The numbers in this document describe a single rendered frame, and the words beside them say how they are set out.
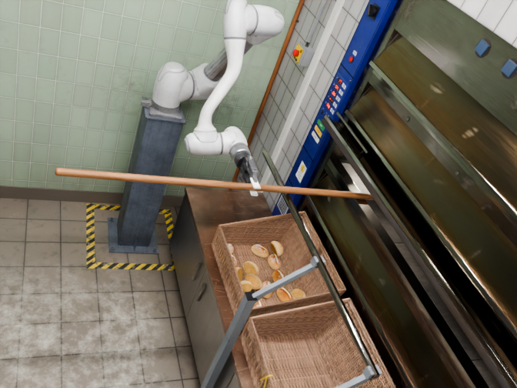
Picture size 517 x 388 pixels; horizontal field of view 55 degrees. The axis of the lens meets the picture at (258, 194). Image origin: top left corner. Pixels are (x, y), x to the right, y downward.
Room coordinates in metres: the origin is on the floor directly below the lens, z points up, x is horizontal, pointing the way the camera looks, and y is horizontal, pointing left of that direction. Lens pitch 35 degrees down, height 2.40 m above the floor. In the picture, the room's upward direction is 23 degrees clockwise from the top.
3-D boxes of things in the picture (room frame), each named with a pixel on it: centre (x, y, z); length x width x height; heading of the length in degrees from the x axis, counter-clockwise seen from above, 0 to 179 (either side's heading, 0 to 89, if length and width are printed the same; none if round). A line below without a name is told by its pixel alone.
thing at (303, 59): (2.79, 0.08, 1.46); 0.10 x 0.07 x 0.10; 31
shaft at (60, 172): (1.79, -0.03, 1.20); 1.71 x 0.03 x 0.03; 121
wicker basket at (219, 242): (1.88, -0.22, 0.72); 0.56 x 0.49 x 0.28; 32
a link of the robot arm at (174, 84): (2.40, 0.66, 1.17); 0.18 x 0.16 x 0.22; 139
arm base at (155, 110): (2.39, 0.69, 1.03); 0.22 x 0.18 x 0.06; 119
